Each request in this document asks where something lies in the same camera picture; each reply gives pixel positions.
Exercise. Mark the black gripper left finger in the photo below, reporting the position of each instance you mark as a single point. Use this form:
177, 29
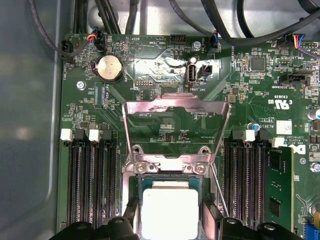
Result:
115, 230

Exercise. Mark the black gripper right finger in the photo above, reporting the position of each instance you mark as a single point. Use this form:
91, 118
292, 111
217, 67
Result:
232, 230

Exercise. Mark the metal locking lever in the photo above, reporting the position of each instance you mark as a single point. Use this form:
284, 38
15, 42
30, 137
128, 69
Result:
219, 191

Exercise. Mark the silver CPU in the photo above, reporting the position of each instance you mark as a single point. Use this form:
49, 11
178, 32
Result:
170, 210

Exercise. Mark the metal socket cover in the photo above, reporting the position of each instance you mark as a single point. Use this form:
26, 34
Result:
172, 101

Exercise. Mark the CPU socket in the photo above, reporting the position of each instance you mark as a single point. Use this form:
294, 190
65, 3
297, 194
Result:
128, 180

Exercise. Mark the RAM slot white clips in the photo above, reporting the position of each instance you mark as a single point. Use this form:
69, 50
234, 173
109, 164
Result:
71, 180
243, 185
97, 180
276, 142

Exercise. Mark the green RAM stick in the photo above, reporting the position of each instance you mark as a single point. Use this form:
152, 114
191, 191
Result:
278, 180

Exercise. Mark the green motherboard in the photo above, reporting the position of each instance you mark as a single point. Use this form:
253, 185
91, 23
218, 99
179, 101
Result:
220, 82

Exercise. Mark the black PC case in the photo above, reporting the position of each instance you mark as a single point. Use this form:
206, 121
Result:
25, 100

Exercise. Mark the silver internal USB port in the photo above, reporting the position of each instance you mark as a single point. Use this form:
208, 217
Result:
191, 75

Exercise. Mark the round coin battery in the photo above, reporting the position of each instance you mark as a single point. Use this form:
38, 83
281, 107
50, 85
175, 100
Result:
110, 68

